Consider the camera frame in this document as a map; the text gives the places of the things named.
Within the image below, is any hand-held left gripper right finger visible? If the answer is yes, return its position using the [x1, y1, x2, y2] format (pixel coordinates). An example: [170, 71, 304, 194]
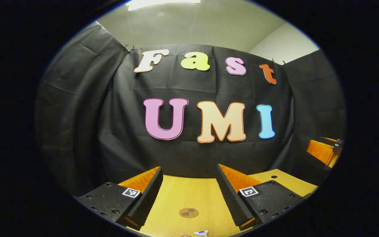
[216, 164, 307, 231]

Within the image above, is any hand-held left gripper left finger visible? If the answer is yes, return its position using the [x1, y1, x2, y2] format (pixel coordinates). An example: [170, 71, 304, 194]
[74, 166, 164, 231]

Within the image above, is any round brown coaster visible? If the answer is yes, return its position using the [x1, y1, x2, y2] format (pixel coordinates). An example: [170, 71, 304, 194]
[179, 208, 199, 218]

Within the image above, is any wooden desktop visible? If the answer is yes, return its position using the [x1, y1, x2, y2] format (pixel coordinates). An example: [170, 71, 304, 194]
[127, 169, 318, 237]

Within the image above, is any black backdrop cloth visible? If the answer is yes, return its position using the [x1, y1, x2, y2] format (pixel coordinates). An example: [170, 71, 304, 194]
[35, 21, 346, 198]

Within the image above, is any ceiling light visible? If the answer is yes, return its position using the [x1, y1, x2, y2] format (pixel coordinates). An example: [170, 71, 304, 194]
[126, 0, 201, 12]

